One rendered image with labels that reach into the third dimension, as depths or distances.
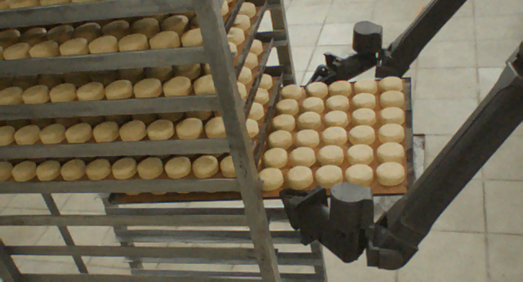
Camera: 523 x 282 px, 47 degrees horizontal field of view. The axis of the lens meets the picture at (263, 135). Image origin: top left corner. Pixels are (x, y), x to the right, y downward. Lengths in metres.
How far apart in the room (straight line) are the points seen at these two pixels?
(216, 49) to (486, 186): 1.78
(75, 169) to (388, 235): 0.64
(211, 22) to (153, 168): 0.40
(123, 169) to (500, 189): 1.68
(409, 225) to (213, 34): 0.42
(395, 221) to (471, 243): 1.34
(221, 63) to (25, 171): 0.56
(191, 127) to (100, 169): 0.23
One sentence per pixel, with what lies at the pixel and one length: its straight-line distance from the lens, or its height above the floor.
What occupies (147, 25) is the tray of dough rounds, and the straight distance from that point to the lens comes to 1.11.
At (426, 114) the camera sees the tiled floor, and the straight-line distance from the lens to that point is 2.96.
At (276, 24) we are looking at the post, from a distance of 1.40.
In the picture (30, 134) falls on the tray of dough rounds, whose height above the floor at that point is 1.06.
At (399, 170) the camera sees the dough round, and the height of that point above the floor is 0.94.
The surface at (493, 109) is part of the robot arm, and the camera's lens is 0.91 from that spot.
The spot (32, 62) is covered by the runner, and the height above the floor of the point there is 1.24.
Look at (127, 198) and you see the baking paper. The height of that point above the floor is 0.91.
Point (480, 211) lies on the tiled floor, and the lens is 2.44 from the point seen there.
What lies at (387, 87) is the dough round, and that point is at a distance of 1.36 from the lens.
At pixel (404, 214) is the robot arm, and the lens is 0.98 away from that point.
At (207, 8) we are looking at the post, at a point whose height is 1.32.
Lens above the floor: 1.65
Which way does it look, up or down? 34 degrees down
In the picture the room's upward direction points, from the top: 12 degrees counter-clockwise
